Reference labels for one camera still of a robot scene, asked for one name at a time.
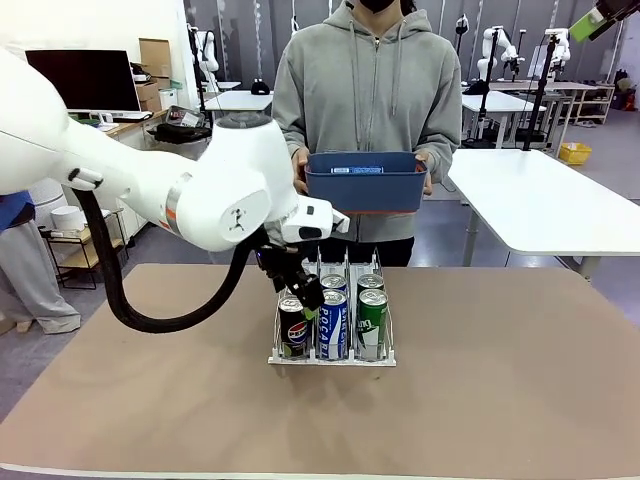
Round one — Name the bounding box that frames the white wire can dispenser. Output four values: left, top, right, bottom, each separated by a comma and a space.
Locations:
268, 244, 397, 368

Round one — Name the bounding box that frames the white background table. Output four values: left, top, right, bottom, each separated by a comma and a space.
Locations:
460, 90, 534, 149
203, 89, 277, 121

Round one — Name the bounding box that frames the small cardboard box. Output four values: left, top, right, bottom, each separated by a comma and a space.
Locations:
134, 79, 162, 112

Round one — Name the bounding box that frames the tray of snack packets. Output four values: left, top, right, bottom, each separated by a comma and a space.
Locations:
164, 104, 206, 129

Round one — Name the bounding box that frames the person in grey trousers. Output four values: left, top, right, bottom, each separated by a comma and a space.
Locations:
0, 192, 81, 335

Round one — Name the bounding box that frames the person's right hand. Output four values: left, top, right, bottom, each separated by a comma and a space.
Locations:
292, 147, 312, 196

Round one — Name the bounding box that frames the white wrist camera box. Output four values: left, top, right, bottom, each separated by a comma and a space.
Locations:
278, 195, 351, 242

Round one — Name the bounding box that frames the large white table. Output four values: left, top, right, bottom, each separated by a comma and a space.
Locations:
446, 148, 640, 281

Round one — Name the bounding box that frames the blue plastic bin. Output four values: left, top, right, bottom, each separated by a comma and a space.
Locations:
304, 151, 429, 216

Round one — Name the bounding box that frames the tall cardboard box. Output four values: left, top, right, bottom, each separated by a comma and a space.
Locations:
138, 37, 172, 79

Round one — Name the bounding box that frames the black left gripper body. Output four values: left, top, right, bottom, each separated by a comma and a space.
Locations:
257, 243, 307, 290

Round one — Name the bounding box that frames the person's left hand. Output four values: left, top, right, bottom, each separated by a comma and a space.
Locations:
413, 149, 434, 197

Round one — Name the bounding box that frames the person in grey hoodie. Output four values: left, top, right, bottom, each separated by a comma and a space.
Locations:
269, 0, 464, 269

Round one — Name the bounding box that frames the black bag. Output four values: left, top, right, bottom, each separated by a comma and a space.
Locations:
153, 122, 215, 144

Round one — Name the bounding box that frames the black camera stand pole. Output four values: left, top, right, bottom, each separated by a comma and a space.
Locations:
472, 27, 501, 149
522, 29, 560, 151

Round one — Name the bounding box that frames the white cylindrical air purifier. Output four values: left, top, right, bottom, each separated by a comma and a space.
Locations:
29, 178, 69, 221

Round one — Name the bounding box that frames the right forearm in grey sleeve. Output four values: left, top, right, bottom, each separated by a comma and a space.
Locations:
271, 114, 307, 161

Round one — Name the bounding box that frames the left forearm in grey sleeve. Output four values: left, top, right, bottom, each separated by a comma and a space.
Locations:
424, 114, 464, 184

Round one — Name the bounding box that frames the wooden shelf table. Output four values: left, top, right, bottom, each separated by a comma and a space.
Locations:
489, 79, 616, 126

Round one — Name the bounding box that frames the black Pepsi can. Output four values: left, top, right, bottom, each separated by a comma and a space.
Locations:
278, 295, 314, 358

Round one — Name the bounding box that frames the small black wood shelf rack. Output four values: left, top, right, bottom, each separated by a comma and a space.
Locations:
38, 207, 126, 290

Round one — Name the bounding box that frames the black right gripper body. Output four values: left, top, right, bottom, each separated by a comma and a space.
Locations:
587, 0, 640, 42

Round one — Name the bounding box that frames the white round pot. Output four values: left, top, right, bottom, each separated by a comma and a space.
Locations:
49, 204, 84, 232

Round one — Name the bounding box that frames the yellow plastic crate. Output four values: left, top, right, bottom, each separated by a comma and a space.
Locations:
558, 141, 593, 166

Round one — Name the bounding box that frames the black computer monitor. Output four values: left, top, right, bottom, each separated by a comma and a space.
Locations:
24, 48, 142, 114

